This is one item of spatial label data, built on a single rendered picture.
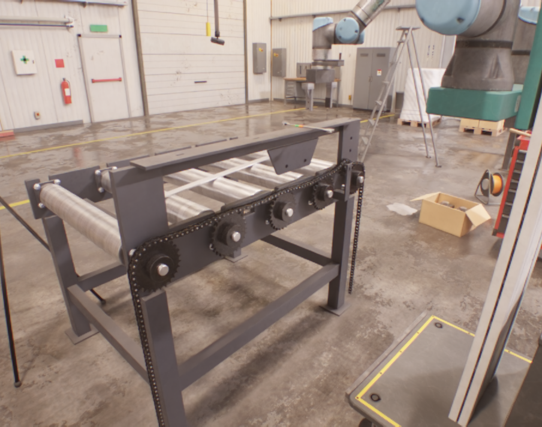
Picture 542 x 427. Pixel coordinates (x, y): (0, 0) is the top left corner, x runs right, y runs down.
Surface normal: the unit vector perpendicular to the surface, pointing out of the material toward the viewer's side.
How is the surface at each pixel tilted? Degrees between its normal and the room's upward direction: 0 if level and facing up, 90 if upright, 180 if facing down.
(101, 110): 90
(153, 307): 90
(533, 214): 90
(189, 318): 0
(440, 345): 0
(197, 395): 0
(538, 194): 90
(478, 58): 72
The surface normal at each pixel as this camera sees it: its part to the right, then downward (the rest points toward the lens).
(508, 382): 0.00, -0.92
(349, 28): -0.25, 0.38
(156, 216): 0.74, 0.26
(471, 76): -0.61, 0.01
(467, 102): -0.72, 0.27
